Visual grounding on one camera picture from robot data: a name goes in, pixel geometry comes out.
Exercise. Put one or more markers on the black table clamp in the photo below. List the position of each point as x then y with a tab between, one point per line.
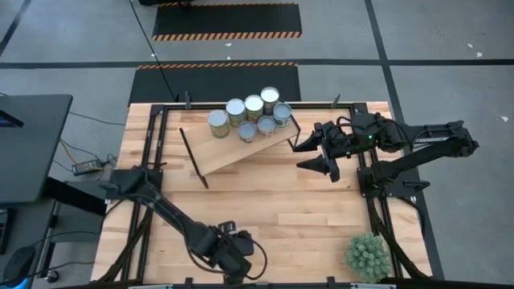
187	100
335	101
188	282
331	282

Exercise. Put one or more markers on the black round caster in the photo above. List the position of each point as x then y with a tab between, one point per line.
52	276

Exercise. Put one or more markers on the black hazard-striped floor mat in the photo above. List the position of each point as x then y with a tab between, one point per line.
217	82
227	18

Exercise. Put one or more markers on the black computer mouse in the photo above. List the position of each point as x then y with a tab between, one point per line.
18	263

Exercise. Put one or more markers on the short green patterned tin can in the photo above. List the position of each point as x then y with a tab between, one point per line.
247	129

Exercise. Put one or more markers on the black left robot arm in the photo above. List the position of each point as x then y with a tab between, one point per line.
172	214

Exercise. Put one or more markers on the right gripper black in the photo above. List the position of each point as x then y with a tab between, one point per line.
341	140

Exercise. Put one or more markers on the screen with blue glow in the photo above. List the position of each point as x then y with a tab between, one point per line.
9	119

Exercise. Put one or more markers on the tall silver-lidded tin can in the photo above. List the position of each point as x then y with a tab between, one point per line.
235	107
218	120
254	105
270	96

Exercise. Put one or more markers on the wooden shelf black metal legs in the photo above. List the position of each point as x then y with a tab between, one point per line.
223	154

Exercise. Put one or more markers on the small green artificial plant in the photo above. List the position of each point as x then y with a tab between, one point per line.
367	257

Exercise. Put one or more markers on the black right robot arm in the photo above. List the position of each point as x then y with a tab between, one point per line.
425	144

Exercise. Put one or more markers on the short grey-lidded tin can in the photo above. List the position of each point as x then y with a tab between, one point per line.
282	111

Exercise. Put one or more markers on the dark grey desk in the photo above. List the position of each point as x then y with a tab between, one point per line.
32	148

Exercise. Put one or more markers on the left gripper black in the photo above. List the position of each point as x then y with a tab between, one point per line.
235	257

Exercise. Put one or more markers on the short red tin can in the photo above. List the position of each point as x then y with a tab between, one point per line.
266	124

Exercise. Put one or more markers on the black power adapter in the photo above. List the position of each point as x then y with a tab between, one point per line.
86	167

